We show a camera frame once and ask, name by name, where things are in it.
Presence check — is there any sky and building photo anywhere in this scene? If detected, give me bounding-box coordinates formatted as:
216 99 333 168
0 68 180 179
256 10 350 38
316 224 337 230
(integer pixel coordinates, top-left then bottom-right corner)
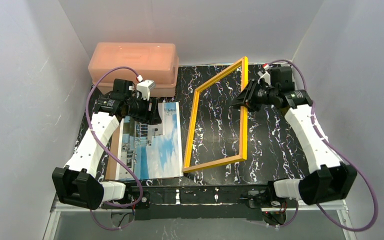
117 102 183 180

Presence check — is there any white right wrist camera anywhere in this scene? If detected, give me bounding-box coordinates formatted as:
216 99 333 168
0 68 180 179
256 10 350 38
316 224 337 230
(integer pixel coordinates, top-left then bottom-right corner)
257 63 271 86

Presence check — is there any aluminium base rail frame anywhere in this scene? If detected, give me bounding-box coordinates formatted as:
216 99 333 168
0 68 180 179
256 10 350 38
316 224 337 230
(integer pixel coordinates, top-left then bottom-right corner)
43 200 357 240

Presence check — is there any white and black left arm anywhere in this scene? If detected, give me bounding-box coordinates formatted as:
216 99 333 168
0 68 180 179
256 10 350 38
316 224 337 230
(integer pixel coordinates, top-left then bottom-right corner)
52 79 162 210

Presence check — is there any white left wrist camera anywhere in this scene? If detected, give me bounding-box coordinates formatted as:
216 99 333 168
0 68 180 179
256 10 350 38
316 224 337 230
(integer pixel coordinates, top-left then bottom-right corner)
136 75 156 101

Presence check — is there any brown frame backing board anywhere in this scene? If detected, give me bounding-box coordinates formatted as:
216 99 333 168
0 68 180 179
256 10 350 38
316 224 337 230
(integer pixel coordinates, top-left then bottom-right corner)
105 132 176 182

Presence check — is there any yellow wooden picture frame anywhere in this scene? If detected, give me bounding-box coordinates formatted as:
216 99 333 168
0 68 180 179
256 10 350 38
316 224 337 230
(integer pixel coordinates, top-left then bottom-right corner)
182 56 249 173

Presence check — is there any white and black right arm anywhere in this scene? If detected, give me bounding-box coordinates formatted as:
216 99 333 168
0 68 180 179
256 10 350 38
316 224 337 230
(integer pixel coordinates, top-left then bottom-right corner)
230 64 357 205

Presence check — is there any pink plastic storage box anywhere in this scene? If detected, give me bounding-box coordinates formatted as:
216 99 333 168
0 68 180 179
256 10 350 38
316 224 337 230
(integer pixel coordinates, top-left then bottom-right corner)
88 42 179 97

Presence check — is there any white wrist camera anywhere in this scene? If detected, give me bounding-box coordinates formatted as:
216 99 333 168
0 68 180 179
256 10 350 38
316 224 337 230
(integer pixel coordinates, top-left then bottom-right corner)
257 63 271 86
136 75 156 101

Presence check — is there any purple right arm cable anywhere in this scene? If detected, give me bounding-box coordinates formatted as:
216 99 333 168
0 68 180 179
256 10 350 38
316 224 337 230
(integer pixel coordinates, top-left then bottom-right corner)
264 59 379 233

